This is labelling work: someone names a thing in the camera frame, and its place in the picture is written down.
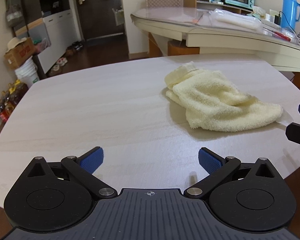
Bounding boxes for dark brown door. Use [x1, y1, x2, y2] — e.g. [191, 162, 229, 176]
[72, 0, 127, 42]

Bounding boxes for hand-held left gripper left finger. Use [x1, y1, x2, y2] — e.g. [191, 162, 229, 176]
[27, 147, 117, 198]

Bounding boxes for clear plastic bag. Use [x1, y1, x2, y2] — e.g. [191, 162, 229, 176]
[210, 8, 264, 32]

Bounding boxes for pale yellow towel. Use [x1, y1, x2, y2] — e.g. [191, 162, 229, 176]
[164, 61, 283, 132]

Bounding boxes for straw hat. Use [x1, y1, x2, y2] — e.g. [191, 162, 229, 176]
[6, 37, 28, 53]

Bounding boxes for grey lower cabinet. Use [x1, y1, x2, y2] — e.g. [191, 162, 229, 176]
[27, 21, 52, 73]

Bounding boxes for blue thermos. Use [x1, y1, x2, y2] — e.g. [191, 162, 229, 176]
[282, 0, 300, 28]

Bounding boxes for wooden tabletop shelf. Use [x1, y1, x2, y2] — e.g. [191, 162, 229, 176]
[196, 0, 254, 14]

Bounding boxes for cream dining table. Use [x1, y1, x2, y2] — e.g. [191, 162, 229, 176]
[130, 6, 300, 89]

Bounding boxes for cardboard box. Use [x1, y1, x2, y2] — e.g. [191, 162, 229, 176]
[4, 37, 36, 70]

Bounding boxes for white cabinet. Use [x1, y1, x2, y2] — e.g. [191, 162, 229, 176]
[37, 0, 84, 74]

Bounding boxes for row of shoes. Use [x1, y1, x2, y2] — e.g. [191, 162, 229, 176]
[48, 41, 83, 77]

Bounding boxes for white plastic bucket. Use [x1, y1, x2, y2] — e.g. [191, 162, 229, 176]
[14, 55, 40, 88]

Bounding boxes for grey hanging bag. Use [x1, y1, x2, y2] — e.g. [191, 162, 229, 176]
[5, 0, 22, 28]

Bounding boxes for group of cooking oil bottles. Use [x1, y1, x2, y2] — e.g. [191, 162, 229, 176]
[0, 79, 29, 123]

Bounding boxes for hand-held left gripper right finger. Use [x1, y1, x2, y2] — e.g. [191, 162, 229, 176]
[184, 147, 275, 198]

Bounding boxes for white wall box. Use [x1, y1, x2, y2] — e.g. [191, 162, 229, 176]
[112, 7, 125, 27]

